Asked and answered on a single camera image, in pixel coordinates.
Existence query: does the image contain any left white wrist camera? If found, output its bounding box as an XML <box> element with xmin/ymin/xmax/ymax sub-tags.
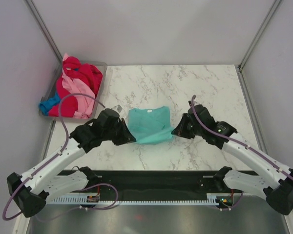
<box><xmin>112</xmin><ymin>104</ymin><xmax>123</xmax><ymax>116</ymax></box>

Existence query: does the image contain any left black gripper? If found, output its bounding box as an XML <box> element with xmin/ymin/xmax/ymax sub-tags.
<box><xmin>103</xmin><ymin>118</ymin><xmax>136</xmax><ymax>146</ymax></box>

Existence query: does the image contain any white slotted cable duct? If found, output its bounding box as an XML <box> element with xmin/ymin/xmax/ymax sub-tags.
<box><xmin>48</xmin><ymin>194</ymin><xmax>234</xmax><ymax>206</ymax></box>

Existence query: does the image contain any aluminium frame rail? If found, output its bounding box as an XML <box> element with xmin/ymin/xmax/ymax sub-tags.
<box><xmin>24</xmin><ymin>175</ymin><xmax>291</xmax><ymax>195</ymax></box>

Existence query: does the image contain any magenta t shirt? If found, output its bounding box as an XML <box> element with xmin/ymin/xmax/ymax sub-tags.
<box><xmin>56</xmin><ymin>63</ymin><xmax>103</xmax><ymax>118</ymax></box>

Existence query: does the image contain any teal t shirt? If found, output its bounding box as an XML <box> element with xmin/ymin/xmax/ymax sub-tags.
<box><xmin>127</xmin><ymin>106</ymin><xmax>174</xmax><ymax>145</ymax></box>

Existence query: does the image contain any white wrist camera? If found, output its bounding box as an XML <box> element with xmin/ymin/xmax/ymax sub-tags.
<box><xmin>112</xmin><ymin>104</ymin><xmax>123</xmax><ymax>116</ymax></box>
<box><xmin>188</xmin><ymin>99</ymin><xmax>198</xmax><ymax>107</ymax></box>

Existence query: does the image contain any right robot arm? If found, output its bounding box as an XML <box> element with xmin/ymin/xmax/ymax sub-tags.
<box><xmin>171</xmin><ymin>102</ymin><xmax>293</xmax><ymax>215</ymax></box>

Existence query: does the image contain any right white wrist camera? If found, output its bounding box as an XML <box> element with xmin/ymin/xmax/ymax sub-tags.
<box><xmin>188</xmin><ymin>99</ymin><xmax>198</xmax><ymax>107</ymax></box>

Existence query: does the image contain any grey plastic bin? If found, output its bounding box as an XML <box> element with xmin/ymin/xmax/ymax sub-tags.
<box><xmin>39</xmin><ymin>60</ymin><xmax>107</xmax><ymax>122</ymax></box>

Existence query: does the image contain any blue t shirt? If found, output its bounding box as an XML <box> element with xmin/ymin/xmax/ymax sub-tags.
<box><xmin>39</xmin><ymin>92</ymin><xmax>61</xmax><ymax>117</ymax></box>

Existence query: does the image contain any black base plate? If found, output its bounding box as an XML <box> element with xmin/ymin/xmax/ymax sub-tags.
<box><xmin>68</xmin><ymin>170</ymin><xmax>244</xmax><ymax>202</ymax></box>

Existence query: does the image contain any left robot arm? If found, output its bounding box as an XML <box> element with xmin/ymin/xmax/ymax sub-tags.
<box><xmin>7</xmin><ymin>108</ymin><xmax>136</xmax><ymax>217</ymax></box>

